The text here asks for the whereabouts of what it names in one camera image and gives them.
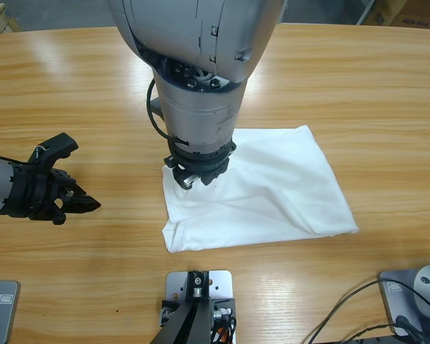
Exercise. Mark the white t-shirt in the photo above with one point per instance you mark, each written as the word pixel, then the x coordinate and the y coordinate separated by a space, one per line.
pixel 272 197

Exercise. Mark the cardboard box with blue print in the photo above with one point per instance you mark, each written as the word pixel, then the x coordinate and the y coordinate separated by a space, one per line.
pixel 383 12

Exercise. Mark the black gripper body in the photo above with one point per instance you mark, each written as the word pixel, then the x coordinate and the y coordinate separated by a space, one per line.
pixel 200 163
pixel 36 193

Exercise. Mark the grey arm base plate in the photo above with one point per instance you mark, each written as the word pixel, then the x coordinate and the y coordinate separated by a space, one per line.
pixel 7 322
pixel 390 304

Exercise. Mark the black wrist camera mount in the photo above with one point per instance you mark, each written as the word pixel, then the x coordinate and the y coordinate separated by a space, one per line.
pixel 59 143
pixel 157 105

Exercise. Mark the dark camera post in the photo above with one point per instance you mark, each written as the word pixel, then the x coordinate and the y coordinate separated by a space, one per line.
pixel 190 322

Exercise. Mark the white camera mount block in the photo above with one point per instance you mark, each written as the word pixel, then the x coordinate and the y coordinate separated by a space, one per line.
pixel 220 283

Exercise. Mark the cardboard box with black print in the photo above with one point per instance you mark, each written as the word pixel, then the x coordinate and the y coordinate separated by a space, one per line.
pixel 419 16

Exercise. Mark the white metal frame leg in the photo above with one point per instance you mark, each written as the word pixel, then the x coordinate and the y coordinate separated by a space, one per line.
pixel 365 12
pixel 286 10

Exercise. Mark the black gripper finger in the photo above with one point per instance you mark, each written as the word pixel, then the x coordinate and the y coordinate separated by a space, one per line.
pixel 77 198
pixel 79 209

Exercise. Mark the wooden pallet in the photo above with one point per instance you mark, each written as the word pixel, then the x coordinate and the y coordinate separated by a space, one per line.
pixel 0 19

